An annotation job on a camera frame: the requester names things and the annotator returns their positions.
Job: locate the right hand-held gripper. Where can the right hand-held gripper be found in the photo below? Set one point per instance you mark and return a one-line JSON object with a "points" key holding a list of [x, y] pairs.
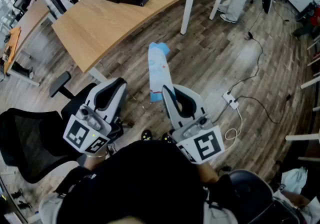
{"points": [[207, 143]]}

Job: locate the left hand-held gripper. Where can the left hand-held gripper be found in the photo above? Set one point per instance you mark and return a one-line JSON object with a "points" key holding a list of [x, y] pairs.
{"points": [[80, 133]]}

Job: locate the person's left forearm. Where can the person's left forearm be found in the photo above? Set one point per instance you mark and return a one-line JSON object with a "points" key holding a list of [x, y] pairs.
{"points": [[93, 161]]}

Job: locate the person's right forearm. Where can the person's right forearm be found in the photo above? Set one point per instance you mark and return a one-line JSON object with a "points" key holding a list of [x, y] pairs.
{"points": [[207, 173]]}

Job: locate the person's right black shoe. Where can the person's right black shoe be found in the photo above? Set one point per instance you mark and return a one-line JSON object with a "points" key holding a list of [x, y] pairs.
{"points": [[167, 138]]}

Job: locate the person's black shoe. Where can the person's black shoe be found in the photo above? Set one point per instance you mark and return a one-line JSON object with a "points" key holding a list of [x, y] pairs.
{"points": [[146, 135], [167, 138]]}

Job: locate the white power strip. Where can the white power strip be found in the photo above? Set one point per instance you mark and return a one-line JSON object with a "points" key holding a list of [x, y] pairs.
{"points": [[231, 100]]}

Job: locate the person's left black shoe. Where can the person's left black shoe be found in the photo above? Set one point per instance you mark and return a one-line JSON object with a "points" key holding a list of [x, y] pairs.
{"points": [[146, 135]]}

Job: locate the large wooden table white legs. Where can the large wooden table white legs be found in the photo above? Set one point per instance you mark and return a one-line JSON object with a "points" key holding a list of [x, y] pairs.
{"points": [[100, 28]]}

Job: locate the person's black top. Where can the person's black top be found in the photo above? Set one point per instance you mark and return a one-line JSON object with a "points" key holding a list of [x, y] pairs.
{"points": [[140, 183]]}

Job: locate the black mesh office chair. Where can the black mesh office chair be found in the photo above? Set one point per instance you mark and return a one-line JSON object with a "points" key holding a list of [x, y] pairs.
{"points": [[25, 133]]}

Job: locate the black round chair seat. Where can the black round chair seat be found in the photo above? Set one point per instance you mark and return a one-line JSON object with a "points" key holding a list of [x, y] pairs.
{"points": [[250, 190]]}

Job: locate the small wooden table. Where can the small wooden table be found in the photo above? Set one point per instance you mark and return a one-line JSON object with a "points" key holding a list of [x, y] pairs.
{"points": [[32, 18]]}

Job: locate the white plastic bag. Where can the white plastic bag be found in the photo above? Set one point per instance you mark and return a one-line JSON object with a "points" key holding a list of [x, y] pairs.
{"points": [[295, 180]]}

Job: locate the black and red equipment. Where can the black and red equipment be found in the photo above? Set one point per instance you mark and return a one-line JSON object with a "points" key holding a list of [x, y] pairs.
{"points": [[310, 16]]}

